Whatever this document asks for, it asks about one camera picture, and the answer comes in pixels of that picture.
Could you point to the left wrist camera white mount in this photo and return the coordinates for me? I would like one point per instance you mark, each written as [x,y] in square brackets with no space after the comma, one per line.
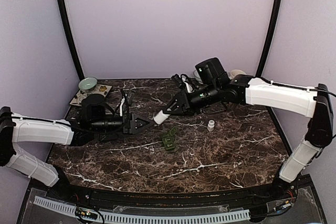
[126,101]

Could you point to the pale green bowl left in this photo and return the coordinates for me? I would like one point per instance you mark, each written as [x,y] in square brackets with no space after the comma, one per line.
[87,84]

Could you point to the black frame post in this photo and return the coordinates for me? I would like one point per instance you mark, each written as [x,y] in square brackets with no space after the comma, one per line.
[269,37]
[69,38]

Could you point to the cream ceramic mug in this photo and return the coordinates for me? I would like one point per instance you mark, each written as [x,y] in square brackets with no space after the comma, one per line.
[236,72]

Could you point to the white pill bottle front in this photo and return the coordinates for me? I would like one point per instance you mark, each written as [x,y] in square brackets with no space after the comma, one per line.
[160,117]

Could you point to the green weekly pill organizer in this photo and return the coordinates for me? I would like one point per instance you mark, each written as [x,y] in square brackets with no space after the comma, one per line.
[168,139]

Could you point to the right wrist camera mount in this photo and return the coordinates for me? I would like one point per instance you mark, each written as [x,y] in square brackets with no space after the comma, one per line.
[185,83]

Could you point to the left black frame post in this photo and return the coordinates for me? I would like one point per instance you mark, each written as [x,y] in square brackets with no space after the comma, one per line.
[69,38]

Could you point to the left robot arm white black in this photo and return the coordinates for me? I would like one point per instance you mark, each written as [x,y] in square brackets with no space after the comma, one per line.
[96,118]

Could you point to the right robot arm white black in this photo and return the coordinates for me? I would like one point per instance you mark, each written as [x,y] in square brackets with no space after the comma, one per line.
[313,103]

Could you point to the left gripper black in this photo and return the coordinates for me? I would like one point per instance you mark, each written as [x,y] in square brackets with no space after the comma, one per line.
[129,120]

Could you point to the patterned coaster under bowl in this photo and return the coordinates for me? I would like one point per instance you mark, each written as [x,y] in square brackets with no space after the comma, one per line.
[101,89]

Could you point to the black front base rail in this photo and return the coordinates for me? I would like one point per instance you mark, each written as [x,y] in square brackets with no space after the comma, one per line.
[106,198]

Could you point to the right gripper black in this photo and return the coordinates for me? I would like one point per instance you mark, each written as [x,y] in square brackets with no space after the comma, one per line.
[186,110]

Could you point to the pale green bowl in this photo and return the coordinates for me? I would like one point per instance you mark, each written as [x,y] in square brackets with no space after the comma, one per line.
[87,84]
[197,77]

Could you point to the right black frame post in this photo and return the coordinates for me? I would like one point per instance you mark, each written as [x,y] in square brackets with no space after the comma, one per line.
[269,37]

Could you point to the white slotted cable duct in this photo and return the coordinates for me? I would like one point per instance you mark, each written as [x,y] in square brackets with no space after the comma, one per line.
[100,216]

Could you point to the pale green bowl right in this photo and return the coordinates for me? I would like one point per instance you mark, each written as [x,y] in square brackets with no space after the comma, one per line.
[197,77]

